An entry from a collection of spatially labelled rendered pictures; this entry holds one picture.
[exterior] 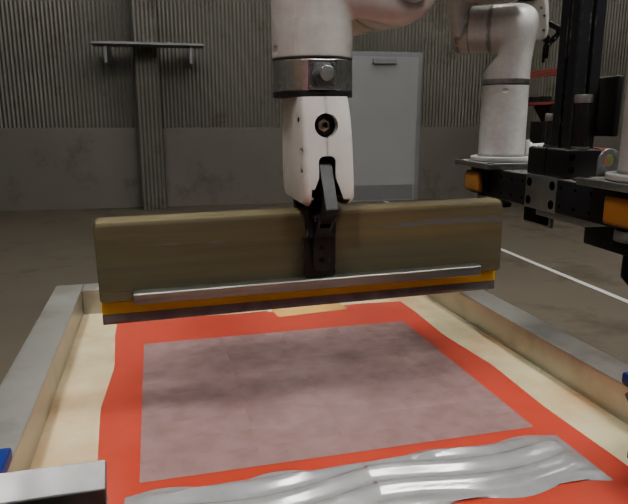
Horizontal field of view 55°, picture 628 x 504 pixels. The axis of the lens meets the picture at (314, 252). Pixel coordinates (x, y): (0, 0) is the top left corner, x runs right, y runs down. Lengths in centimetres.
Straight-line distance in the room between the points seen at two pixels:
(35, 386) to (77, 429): 5
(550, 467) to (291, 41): 41
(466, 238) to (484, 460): 24
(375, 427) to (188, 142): 835
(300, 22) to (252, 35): 840
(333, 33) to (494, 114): 80
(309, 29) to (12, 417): 41
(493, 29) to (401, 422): 93
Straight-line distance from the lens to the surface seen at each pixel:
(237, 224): 57
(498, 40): 134
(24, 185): 912
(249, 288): 57
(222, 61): 889
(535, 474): 52
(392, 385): 65
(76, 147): 895
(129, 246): 57
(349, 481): 48
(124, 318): 60
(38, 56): 906
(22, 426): 54
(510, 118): 132
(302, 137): 55
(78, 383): 69
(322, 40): 56
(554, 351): 70
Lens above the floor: 122
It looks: 12 degrees down
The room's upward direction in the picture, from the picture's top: straight up
